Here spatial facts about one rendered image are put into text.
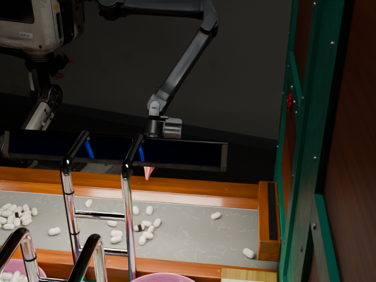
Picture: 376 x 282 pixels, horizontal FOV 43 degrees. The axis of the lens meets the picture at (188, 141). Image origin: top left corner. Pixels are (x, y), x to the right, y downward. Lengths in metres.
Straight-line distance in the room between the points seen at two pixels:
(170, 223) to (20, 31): 0.96
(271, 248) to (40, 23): 1.18
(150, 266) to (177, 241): 0.15
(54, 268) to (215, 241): 0.48
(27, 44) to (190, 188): 0.86
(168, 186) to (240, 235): 0.33
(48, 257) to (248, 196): 0.68
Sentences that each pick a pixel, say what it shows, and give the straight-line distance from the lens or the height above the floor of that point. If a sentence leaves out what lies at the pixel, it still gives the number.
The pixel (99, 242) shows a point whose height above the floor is 1.10.
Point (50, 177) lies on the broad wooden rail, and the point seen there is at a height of 0.77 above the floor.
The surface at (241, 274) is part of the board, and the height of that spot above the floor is 0.78.
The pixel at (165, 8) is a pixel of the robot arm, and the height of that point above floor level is 1.30.
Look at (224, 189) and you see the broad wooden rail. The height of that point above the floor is 0.77.
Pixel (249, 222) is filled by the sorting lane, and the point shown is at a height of 0.74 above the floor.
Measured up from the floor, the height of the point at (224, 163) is 1.07.
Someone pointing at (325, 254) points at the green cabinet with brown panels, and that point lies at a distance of 0.71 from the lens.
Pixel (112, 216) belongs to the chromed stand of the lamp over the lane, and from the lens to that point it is 1.26.
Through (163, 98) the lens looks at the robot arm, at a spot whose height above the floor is 1.06.
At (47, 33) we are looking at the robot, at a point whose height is 1.20.
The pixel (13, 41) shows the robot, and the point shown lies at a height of 1.16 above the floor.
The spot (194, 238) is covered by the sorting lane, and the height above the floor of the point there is 0.74.
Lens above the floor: 1.73
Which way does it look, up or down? 29 degrees down
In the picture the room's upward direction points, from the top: straight up
